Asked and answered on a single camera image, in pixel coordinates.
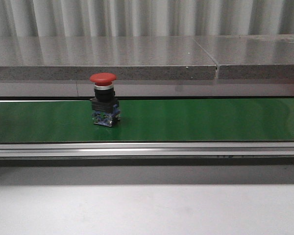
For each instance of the green conveyor belt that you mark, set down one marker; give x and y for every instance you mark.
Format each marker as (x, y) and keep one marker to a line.
(242, 119)

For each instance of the white conveyor back panel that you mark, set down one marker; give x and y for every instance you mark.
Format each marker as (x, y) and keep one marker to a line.
(177, 88)

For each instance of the grey stone slab right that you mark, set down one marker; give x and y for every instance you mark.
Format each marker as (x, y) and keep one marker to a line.
(251, 56)

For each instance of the grey stone slab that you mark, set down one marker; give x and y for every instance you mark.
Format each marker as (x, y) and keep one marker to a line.
(129, 58)
(251, 56)

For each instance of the grey stone slab left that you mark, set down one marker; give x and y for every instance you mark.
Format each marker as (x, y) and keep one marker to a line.
(129, 58)

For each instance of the white corrugated curtain backdrop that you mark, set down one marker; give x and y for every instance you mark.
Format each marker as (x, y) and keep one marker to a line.
(145, 17)

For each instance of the aluminium conveyor front rail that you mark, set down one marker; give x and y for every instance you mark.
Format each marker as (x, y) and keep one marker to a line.
(145, 150)

